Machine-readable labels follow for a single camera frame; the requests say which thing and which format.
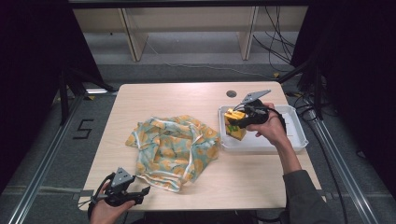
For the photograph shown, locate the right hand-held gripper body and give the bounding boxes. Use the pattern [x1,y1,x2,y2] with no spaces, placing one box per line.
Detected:
[241,90,272,125]

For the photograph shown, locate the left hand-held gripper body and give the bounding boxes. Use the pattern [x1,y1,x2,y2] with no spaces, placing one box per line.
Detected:
[104,167,138,208]

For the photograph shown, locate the yellow and green carton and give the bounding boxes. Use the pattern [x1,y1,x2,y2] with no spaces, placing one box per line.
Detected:
[223,107,248,142]

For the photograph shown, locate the white plastic tray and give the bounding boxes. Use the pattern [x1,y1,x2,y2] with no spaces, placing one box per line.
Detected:
[218,105,310,153]

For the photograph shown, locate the green bag with orange print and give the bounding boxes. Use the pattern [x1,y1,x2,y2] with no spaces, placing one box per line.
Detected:
[124,115,221,193]

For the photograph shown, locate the person's right hand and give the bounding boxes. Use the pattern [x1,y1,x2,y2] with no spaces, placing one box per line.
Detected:
[246,103,287,147]

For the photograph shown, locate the person's left hand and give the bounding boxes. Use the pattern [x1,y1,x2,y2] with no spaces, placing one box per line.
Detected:
[90,183,136,224]

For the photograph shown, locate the black metal stand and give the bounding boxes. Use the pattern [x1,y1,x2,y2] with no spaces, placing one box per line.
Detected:
[58,64,119,126]
[276,59,325,121]

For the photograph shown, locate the dark curtain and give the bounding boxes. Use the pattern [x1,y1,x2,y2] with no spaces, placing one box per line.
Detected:
[290,0,396,200]
[0,0,104,194]

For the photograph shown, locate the light wooden background desk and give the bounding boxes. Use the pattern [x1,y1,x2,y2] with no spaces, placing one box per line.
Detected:
[73,6,309,63]

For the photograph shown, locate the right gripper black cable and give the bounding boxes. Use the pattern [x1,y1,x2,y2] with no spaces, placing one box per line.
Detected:
[266,106,288,133]

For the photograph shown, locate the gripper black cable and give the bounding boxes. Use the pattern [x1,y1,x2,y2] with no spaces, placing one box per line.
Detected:
[266,106,288,133]
[86,172,116,219]

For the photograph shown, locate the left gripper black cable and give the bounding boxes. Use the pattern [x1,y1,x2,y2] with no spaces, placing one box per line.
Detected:
[86,172,116,219]

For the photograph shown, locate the white floor cable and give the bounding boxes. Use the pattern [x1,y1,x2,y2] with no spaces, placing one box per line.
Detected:
[145,40,276,79]

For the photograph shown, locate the bundle of black hanging cables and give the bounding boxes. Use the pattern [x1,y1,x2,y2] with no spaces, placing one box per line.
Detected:
[251,6,297,73]

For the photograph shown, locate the metal floor rail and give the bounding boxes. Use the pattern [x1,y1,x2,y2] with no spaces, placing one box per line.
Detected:
[306,110,380,224]
[7,92,86,224]

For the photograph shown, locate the black floor cables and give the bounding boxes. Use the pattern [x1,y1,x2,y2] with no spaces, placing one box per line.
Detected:
[286,90,350,224]

